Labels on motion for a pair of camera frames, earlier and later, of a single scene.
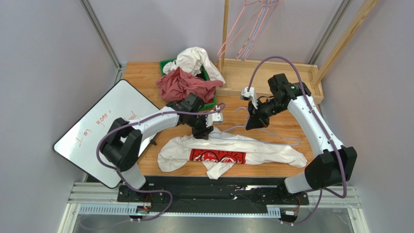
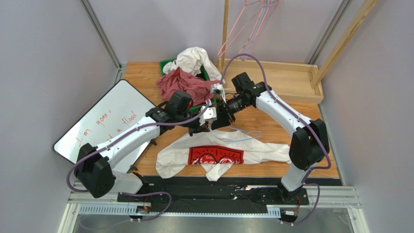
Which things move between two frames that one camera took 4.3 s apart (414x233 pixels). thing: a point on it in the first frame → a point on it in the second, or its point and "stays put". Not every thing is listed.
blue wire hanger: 210,136 → 245,139
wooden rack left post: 226,23 stays put
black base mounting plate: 146,191 stays put
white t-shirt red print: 220,151 stays put
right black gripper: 256,116 → 224,113
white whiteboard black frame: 123,104 stays put
